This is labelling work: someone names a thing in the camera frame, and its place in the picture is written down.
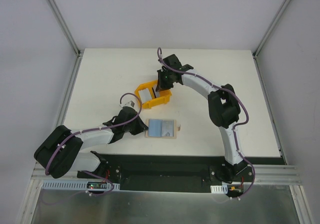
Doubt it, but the white cable duct right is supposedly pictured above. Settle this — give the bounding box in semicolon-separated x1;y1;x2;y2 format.
210;184;228;194

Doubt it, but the left aluminium post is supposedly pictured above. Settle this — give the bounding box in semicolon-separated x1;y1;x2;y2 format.
46;0;82;57

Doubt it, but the yellow plastic bin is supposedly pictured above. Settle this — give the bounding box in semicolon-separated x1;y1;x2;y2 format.
134;80;172;109

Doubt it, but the aluminium post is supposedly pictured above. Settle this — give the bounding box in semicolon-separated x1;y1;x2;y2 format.
252;0;293;59
46;0;82;57

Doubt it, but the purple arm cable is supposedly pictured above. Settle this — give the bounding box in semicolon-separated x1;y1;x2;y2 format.
156;47;256;204
39;93;144;206

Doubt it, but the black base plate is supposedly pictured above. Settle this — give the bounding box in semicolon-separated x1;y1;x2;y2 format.
77;153;287;192

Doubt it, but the beige card holder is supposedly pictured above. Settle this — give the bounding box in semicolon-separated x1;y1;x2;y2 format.
145;119;181;139

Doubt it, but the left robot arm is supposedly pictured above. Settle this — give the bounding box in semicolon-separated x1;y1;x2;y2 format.
33;106;148;178

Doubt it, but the aluminium frame rail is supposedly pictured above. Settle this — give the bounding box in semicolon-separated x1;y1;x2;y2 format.
31;163;302;185

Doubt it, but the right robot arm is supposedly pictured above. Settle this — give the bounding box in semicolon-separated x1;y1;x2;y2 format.
156;48;247;183

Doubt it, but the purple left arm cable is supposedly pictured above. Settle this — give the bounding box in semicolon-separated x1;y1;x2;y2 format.
39;93;144;206

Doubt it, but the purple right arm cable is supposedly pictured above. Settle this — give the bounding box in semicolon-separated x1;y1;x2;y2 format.
156;47;256;204

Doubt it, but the right aluminium post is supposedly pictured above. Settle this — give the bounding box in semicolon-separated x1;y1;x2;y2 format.
252;0;293;59

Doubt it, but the white cable duct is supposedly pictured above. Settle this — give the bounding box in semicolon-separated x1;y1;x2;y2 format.
42;180;120;191
210;184;228;194

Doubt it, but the white cable duct left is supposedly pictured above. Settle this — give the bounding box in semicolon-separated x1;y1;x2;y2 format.
42;180;120;191

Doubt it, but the white credit card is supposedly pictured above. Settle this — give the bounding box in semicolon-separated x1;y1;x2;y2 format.
151;87;157;99
161;120;175;137

